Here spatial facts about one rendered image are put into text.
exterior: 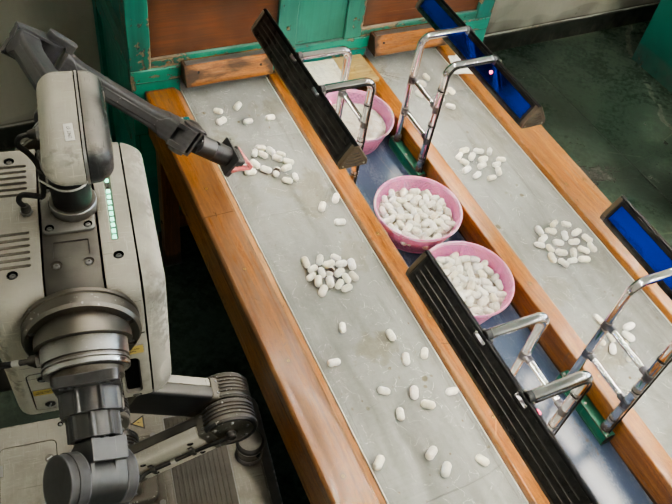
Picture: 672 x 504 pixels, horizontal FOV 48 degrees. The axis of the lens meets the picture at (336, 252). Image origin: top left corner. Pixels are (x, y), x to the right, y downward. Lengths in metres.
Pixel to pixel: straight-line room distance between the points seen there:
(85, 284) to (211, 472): 1.00
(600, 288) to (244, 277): 1.01
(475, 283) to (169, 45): 1.19
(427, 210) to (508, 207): 0.26
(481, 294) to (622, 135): 2.20
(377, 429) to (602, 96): 2.94
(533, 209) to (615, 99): 2.08
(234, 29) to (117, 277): 1.52
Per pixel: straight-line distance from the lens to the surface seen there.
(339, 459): 1.73
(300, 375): 1.82
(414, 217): 2.24
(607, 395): 2.02
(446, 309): 1.60
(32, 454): 2.09
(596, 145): 4.02
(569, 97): 4.28
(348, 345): 1.91
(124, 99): 1.94
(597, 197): 2.49
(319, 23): 2.63
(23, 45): 1.81
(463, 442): 1.84
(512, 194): 2.41
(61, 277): 1.12
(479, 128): 2.62
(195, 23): 2.46
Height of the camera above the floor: 2.31
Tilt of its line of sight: 49 degrees down
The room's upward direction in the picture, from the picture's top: 11 degrees clockwise
